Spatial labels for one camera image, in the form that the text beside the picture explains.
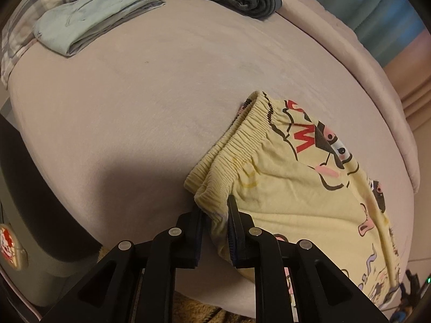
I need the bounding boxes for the pink duvet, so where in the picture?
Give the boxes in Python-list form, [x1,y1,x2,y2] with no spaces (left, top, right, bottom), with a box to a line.
[274,0,421,194]

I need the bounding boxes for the yellow cartoon print pants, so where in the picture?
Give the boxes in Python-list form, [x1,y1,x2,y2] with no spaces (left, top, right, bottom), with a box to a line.
[184,91,409,310]

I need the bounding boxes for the pink curtain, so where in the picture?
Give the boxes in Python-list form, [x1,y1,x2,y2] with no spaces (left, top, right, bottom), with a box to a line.
[384,30,431,132]

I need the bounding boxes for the pink bed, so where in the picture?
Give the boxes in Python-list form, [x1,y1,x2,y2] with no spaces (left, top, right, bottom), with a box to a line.
[7,0,421,320]

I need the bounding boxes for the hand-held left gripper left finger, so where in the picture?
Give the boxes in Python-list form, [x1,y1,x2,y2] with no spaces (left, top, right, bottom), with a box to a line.
[40,208,204,323]

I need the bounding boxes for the grey object with red sticker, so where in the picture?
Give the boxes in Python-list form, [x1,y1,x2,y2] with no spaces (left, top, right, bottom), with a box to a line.
[0,111,102,310]

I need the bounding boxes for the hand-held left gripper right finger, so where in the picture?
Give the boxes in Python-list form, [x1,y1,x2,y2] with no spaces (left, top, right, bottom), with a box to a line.
[227,196,391,323]

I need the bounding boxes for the blue curtain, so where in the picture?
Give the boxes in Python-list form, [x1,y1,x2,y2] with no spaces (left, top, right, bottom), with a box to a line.
[313,0,426,68]

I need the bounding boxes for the light blue folded jeans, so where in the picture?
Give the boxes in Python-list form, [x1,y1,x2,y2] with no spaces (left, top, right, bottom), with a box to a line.
[34,0,168,57]

